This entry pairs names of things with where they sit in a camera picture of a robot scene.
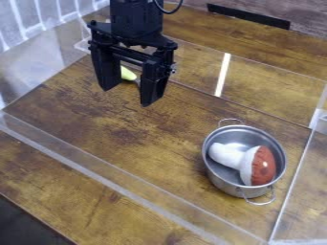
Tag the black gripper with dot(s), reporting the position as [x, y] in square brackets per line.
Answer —
[132, 38]

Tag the silver metal pot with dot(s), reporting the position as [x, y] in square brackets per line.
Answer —
[242, 137]

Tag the red and white toy mushroom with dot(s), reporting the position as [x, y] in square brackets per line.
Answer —
[255, 163]

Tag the black strip on table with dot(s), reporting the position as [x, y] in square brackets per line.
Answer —
[250, 16]

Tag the yellow handled metal spoon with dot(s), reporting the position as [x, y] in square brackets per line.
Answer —
[127, 74]

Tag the clear acrylic corner bracket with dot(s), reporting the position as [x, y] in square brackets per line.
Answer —
[82, 45]

